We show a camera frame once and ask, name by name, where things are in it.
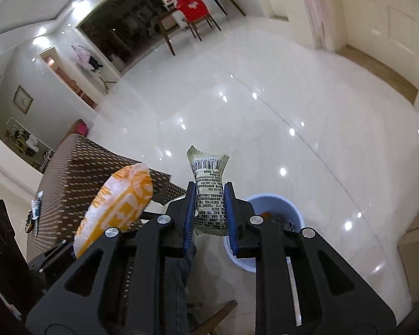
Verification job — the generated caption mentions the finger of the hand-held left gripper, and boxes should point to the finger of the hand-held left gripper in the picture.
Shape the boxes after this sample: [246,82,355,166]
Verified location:
[27,239,78,288]

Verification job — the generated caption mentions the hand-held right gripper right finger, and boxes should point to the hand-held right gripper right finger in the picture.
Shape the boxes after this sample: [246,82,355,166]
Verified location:
[224,181,396,335]

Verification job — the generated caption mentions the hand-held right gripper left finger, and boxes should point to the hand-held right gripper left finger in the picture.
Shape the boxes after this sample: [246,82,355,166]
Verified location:
[25,181,198,335]

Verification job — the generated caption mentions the cream snack packet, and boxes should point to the cream snack packet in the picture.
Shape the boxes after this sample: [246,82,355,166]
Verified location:
[187,145,230,236]

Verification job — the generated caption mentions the white plastic waste bin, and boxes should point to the white plastic waste bin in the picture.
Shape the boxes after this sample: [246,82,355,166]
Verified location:
[223,193,305,273]

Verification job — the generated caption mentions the orange white wrapper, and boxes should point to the orange white wrapper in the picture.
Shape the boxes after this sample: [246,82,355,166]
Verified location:
[73,162,153,259]

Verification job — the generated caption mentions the white blue packet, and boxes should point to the white blue packet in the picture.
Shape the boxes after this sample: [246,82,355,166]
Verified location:
[31,190,45,217]

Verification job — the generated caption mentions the person's jeans leg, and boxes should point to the person's jeans leg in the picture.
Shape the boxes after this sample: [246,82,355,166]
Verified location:
[166,244,198,335]

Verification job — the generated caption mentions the round table polka dot cloth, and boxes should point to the round table polka dot cloth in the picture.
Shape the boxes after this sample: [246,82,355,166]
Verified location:
[26,135,172,262]

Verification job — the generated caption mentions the brown wooden furniture piece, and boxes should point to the brown wooden furniture piece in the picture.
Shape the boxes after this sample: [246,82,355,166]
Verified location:
[192,299,238,335]

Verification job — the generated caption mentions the white clothes rack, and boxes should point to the white clothes rack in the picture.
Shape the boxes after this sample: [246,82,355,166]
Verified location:
[3,117,54,173]

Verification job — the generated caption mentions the wooden tripod stand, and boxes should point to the wooden tripod stand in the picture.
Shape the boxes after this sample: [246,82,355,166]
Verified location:
[98,64,117,93]

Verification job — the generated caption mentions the pink jacket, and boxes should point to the pink jacket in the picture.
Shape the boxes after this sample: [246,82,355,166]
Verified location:
[72,44,93,68]

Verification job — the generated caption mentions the wooden dining table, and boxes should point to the wooden dining table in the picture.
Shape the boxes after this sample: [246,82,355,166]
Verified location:
[155,0,247,56]

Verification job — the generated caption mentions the dark sliding glass door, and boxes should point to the dark sliding glass door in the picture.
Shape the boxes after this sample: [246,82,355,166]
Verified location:
[76,0,182,74]

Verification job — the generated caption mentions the chair with red cover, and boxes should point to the chair with red cover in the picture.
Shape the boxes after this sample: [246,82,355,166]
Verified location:
[175,0,221,40]

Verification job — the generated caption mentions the pink lace curtain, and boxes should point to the pink lace curtain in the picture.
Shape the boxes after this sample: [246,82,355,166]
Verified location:
[297,0,330,51]

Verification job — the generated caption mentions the white door behind pink curtain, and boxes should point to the white door behind pink curtain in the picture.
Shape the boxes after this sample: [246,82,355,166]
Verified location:
[335,0,419,88]

